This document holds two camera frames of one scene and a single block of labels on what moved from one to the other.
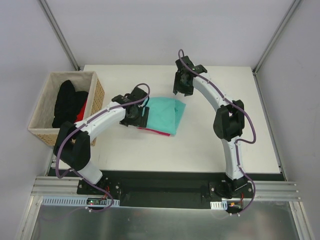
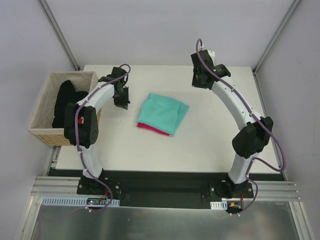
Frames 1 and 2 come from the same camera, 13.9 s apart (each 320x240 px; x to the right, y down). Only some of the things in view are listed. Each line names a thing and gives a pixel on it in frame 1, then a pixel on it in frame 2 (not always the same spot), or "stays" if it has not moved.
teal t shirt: (164, 113) stays
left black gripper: (144, 116) -> (121, 97)
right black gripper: (182, 88) -> (198, 81)
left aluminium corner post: (58, 29) stays
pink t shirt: (155, 131) stays
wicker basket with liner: (41, 126) stays
